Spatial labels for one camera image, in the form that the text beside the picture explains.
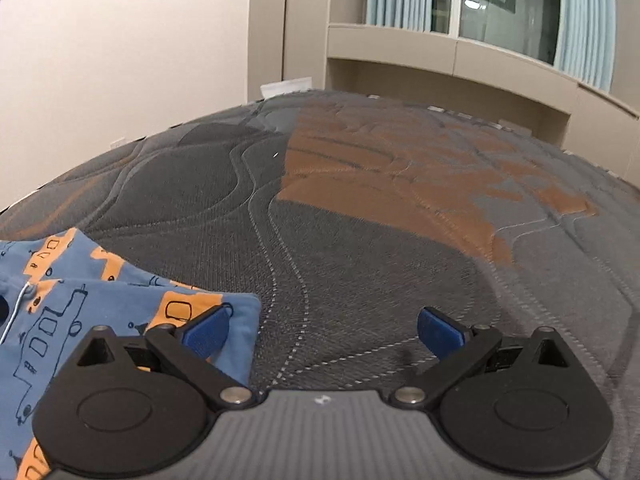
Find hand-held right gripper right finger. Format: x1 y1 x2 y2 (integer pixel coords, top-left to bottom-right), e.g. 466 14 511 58
390 306 583 409

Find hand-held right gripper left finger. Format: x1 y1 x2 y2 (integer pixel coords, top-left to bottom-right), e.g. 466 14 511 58
62 304 253 410

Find blue pants with orange cars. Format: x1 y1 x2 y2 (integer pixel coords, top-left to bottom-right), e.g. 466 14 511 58
0 227 262 480

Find grey orange quilted mattress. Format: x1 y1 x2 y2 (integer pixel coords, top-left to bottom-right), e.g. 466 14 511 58
0 88 640 480

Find white pillow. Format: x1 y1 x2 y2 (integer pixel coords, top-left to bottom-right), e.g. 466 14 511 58
260 77 314 99

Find beige window bench cabinet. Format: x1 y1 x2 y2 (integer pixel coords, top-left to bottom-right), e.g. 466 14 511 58
325 22 640 173

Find tall beige wardrobe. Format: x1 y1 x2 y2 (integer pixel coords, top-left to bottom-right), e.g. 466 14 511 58
247 0 334 104

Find window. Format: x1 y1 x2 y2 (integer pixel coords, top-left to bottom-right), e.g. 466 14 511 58
431 0 562 67

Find beige side cabinet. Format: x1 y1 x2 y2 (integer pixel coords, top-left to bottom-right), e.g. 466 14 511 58
614 0 640 111

